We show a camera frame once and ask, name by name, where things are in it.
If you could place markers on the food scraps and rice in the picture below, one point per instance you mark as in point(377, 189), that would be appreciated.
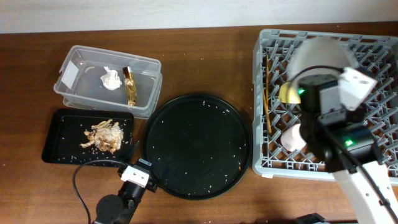
point(105, 136)

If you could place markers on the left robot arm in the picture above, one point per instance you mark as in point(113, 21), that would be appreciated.
point(120, 208)

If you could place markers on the pink plastic cup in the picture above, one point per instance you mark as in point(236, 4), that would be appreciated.
point(292, 140)

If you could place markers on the white tissue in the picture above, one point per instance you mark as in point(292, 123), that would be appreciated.
point(111, 79)

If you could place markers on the round black tray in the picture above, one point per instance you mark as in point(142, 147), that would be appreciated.
point(200, 146)

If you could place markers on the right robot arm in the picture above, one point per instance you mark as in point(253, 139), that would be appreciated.
point(334, 132)

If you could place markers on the gold snack wrapper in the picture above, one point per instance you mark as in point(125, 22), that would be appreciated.
point(130, 86)

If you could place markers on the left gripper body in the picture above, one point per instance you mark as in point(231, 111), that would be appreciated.
point(152, 185)

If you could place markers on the grey plate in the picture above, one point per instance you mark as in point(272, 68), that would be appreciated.
point(320, 51)

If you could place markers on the yellow bowl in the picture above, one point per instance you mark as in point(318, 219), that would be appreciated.
point(288, 94)

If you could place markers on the grey dishwasher rack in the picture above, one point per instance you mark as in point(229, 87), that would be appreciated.
point(376, 53)

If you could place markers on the wooden chopstick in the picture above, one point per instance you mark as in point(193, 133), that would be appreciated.
point(269, 128)
point(267, 80)

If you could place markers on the black rectangular tray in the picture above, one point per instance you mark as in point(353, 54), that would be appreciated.
point(66, 133)

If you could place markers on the clear plastic bin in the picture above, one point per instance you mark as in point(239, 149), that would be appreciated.
point(81, 86)

